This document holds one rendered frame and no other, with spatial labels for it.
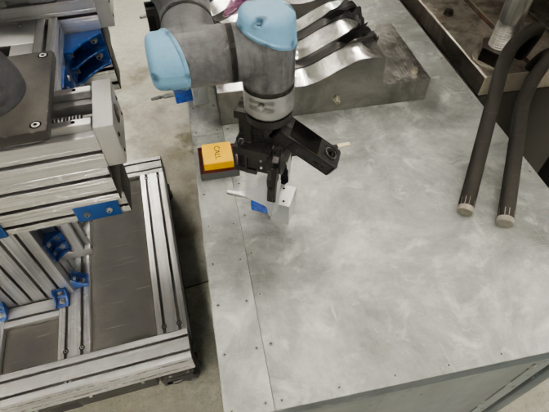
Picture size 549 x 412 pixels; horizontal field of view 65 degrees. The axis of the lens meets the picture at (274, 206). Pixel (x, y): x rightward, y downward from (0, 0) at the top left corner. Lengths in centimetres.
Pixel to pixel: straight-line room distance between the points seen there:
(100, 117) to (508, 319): 75
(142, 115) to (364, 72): 158
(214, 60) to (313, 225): 39
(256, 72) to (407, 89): 59
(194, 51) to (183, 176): 150
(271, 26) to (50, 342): 119
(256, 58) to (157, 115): 184
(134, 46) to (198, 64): 242
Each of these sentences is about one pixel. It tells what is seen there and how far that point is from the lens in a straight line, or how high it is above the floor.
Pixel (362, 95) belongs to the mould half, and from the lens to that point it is 107.
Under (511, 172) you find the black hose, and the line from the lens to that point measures 97.
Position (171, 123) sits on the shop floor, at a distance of 233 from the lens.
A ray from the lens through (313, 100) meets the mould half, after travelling 103.
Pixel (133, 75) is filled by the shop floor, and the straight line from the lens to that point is 272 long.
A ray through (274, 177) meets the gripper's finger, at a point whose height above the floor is 95.
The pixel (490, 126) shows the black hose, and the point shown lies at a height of 87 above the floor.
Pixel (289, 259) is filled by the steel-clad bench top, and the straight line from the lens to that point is 78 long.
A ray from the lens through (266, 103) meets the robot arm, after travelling 62.
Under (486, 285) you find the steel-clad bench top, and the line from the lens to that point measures 84.
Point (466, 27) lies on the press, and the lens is 153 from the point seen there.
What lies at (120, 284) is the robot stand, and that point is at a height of 21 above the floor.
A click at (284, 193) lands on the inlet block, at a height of 85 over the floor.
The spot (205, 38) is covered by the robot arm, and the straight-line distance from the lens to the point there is 58.
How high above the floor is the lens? 146
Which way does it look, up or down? 51 degrees down
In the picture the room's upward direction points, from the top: straight up
